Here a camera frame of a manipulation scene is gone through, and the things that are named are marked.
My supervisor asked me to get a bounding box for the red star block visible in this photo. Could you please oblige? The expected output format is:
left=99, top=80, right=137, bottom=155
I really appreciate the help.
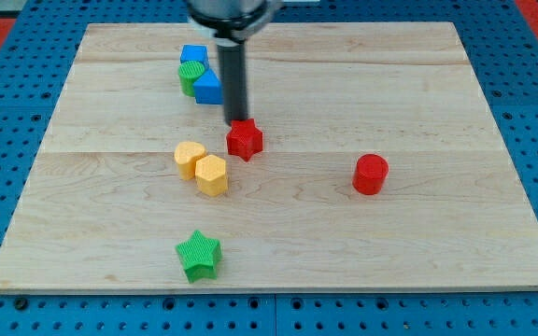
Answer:
left=226, top=119, right=263, bottom=161

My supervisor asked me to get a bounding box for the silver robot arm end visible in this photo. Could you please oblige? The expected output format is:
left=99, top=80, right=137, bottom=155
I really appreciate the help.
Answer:
left=185, top=0, right=282, bottom=47

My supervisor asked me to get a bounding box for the green star block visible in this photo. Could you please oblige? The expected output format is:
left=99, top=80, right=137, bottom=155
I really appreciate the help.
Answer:
left=175, top=230, right=222, bottom=283

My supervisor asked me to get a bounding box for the yellow hexagon block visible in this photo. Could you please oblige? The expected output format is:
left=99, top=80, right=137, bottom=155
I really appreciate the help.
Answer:
left=195, top=155, right=228, bottom=197

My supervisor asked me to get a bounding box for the yellow heart block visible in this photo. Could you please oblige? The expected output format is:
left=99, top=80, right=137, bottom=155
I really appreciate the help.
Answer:
left=174, top=141, right=206, bottom=180

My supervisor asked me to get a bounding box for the blue triangle block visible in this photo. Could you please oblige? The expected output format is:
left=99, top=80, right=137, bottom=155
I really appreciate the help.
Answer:
left=193, top=68, right=223, bottom=105

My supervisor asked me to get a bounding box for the red cylinder block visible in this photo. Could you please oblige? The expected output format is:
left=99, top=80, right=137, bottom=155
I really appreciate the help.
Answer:
left=352, top=154, right=389, bottom=195

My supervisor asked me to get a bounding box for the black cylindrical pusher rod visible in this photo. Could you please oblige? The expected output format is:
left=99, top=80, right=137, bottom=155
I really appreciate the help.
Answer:
left=217, top=43, right=248, bottom=125

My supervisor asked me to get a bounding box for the green cylinder block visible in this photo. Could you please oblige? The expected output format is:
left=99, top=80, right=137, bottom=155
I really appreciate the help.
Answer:
left=178, top=61, right=206, bottom=97

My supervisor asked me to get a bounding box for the blue cube block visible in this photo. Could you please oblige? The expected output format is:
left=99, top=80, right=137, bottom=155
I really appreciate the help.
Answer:
left=180, top=44, right=209, bottom=69

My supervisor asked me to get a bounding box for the wooden board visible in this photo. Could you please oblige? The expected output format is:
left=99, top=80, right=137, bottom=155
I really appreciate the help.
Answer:
left=0, top=21, right=538, bottom=295

